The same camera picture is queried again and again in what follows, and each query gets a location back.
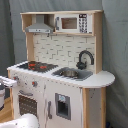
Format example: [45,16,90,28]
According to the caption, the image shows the toy microwave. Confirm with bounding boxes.
[55,14,92,33]

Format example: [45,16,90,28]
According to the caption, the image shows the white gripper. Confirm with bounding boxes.
[0,76,17,88]

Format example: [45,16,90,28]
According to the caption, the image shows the grey range hood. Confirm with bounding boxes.
[25,15,54,34]

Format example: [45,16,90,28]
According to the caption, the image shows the white cupboard door dispenser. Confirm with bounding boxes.
[45,81,82,128]

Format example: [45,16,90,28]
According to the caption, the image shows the right red stove knob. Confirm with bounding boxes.
[32,81,38,87]

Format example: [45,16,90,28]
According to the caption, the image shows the wooden toy kitchen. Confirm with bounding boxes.
[8,10,115,128]

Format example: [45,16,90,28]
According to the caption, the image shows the black stovetop red burners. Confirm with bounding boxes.
[20,61,56,73]

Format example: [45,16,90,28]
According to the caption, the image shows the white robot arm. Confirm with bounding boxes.
[0,76,40,128]

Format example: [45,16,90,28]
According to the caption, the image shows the grey toy sink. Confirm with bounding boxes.
[53,67,92,81]

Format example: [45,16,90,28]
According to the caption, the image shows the black toy faucet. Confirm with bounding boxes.
[75,49,95,71]

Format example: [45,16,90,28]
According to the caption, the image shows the white oven door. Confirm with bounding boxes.
[12,86,44,121]

